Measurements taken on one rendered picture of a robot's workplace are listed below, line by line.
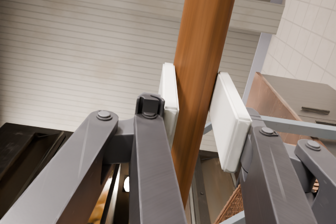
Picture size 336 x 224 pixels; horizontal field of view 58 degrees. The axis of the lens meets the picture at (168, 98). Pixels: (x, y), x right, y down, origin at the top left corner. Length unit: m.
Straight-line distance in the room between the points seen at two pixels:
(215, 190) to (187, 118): 1.57
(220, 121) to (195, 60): 0.04
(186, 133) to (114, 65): 3.35
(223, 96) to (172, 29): 3.22
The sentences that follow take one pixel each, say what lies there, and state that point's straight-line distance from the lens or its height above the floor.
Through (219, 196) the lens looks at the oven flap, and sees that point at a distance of 1.73.
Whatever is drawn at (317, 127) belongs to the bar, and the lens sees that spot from 1.28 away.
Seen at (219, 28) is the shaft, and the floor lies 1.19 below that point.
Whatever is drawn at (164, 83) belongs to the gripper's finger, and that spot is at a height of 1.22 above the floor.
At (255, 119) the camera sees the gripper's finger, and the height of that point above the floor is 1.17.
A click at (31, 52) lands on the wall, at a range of 3.78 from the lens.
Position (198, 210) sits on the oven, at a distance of 1.59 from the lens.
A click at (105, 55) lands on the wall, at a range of 3.53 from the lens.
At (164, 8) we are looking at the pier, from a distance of 3.23.
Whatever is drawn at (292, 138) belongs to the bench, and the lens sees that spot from 1.44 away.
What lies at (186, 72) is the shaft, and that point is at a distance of 0.19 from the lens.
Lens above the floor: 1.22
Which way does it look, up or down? 4 degrees down
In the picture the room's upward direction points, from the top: 81 degrees counter-clockwise
